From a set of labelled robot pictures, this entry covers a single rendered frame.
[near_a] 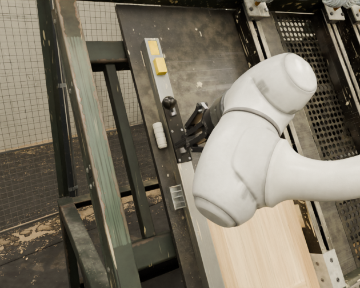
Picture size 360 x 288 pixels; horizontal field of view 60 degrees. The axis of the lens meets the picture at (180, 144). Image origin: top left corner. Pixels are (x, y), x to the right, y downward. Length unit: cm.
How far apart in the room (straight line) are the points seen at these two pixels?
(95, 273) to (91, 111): 77
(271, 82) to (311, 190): 17
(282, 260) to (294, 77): 77
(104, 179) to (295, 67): 56
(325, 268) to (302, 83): 83
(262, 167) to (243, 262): 66
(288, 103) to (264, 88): 4
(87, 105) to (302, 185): 63
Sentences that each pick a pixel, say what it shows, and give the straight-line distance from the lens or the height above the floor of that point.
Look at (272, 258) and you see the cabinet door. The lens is 113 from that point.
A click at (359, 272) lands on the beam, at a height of 90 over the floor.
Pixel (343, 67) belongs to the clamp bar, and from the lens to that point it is 157.
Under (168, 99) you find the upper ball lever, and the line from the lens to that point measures 86.
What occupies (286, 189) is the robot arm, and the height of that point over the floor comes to 152.
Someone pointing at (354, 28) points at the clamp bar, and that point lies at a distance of 178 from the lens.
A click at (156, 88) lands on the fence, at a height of 156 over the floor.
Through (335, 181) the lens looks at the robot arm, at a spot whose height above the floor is 154.
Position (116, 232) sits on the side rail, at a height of 124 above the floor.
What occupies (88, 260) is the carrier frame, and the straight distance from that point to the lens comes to 152.
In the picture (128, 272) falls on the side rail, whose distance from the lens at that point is 87.
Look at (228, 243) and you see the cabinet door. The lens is 103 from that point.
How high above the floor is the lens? 171
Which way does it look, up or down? 19 degrees down
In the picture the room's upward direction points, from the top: straight up
